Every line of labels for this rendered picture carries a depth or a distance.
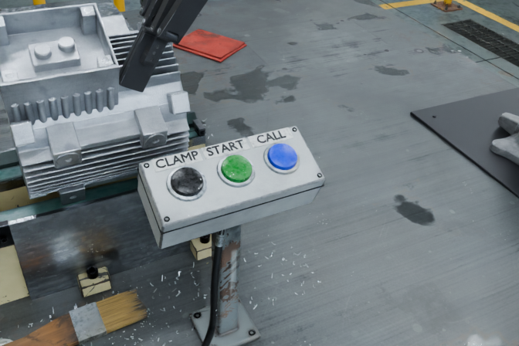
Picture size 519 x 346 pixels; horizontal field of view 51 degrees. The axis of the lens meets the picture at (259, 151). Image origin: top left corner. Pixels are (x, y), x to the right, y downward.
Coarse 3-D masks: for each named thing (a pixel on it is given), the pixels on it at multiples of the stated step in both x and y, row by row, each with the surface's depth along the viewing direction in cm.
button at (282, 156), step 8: (280, 144) 54; (272, 152) 53; (280, 152) 53; (288, 152) 53; (272, 160) 52; (280, 160) 52; (288, 160) 53; (296, 160) 53; (280, 168) 52; (288, 168) 53
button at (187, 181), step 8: (184, 168) 50; (192, 168) 50; (176, 176) 49; (184, 176) 49; (192, 176) 49; (200, 176) 50; (176, 184) 49; (184, 184) 49; (192, 184) 49; (200, 184) 49; (176, 192) 49; (184, 192) 48; (192, 192) 49
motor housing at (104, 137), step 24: (120, 48) 64; (168, 48) 66; (168, 72) 65; (120, 96) 63; (144, 96) 64; (48, 120) 60; (72, 120) 61; (96, 120) 63; (120, 120) 64; (168, 120) 67; (48, 144) 61; (96, 144) 62; (120, 144) 63; (168, 144) 67; (24, 168) 60; (48, 168) 62; (72, 168) 63; (96, 168) 65; (120, 168) 67; (48, 192) 66
